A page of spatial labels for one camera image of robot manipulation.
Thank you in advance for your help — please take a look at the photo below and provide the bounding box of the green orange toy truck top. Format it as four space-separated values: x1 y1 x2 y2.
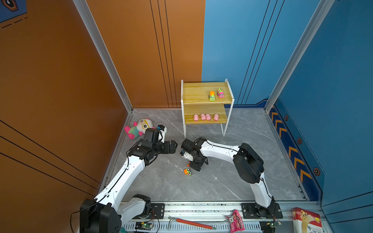
209 91 215 101

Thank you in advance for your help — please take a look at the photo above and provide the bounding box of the pink toy truck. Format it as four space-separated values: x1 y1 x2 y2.
217 88 224 98

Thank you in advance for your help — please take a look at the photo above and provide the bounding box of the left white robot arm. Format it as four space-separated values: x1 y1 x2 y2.
78 125 178 233

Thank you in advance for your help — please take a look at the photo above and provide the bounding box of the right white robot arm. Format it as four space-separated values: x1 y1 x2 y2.
181 137 283 220

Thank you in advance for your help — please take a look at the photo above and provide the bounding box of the orange green toy truck bottom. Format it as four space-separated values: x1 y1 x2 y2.
183 168 192 176

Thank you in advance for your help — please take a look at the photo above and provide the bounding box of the plush doll pink white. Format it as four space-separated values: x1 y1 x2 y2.
124 118 154 140

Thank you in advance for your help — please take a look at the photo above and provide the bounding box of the pink snack packet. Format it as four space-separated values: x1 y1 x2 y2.
225 209 245 233

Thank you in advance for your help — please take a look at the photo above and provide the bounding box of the green circuit board left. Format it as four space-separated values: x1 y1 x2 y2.
134 222 154 233

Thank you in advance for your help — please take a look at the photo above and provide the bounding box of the circuit board right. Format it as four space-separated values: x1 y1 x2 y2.
259 221 282 233

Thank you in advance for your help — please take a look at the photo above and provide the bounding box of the red white box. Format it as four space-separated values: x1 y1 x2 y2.
292 207 323 233

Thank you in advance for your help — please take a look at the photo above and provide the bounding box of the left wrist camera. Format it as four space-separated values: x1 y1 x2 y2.
156 125 167 143

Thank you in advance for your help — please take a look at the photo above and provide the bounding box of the white shelf frame with wood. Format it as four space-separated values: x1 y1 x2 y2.
181 79 235 137

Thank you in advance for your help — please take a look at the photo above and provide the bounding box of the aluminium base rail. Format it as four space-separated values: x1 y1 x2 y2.
122 201 334 233

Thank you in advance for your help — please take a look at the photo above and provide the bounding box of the red handled tool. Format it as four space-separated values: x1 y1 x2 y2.
167 218 216 230

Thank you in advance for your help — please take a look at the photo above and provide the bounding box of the aluminium corner post left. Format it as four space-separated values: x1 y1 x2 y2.
73 0 133 114

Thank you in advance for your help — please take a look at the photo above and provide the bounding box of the aluminium corner post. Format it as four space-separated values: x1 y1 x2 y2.
264 0 335 114
73 0 133 114

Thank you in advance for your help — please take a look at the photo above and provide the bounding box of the aluminium corner post right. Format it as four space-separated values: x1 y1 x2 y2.
264 0 335 114

